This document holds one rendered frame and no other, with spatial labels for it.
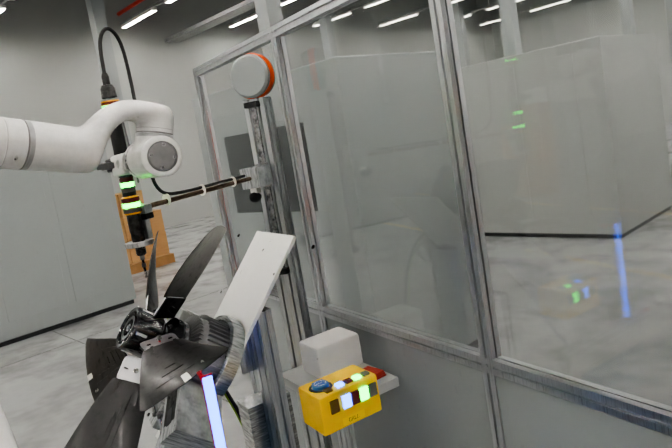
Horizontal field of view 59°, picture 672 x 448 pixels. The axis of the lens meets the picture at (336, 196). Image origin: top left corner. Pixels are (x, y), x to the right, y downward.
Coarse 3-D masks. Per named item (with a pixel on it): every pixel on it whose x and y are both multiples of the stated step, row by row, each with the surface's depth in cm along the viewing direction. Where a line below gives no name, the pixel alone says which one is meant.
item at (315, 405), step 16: (352, 368) 145; (352, 384) 137; (304, 400) 138; (320, 400) 132; (368, 400) 139; (304, 416) 140; (320, 416) 133; (336, 416) 134; (352, 416) 136; (320, 432) 134
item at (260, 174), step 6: (246, 168) 204; (252, 168) 202; (258, 168) 202; (264, 168) 206; (240, 174) 204; (246, 174) 203; (252, 174) 202; (258, 174) 201; (264, 174) 205; (270, 174) 209; (252, 180) 202; (258, 180) 202; (264, 180) 205; (270, 180) 208; (246, 186) 204; (252, 186) 203; (258, 186) 202; (264, 186) 211
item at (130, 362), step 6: (126, 360) 159; (132, 360) 159; (138, 360) 159; (126, 366) 158; (132, 366) 158; (138, 366) 158; (120, 372) 157; (126, 372) 157; (132, 372) 157; (138, 372) 157; (120, 378) 156; (126, 378) 156; (132, 378) 156; (138, 378) 156
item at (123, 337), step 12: (132, 312) 162; (144, 312) 159; (132, 324) 158; (144, 324) 156; (156, 324) 158; (168, 324) 167; (180, 324) 163; (120, 336) 161; (132, 336) 154; (180, 336) 160; (120, 348) 156; (132, 348) 155
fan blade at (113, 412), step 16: (112, 384) 155; (128, 384) 155; (96, 400) 154; (112, 400) 153; (128, 400) 153; (96, 416) 152; (112, 416) 150; (128, 416) 150; (80, 432) 151; (96, 432) 149; (112, 432) 148; (128, 432) 148
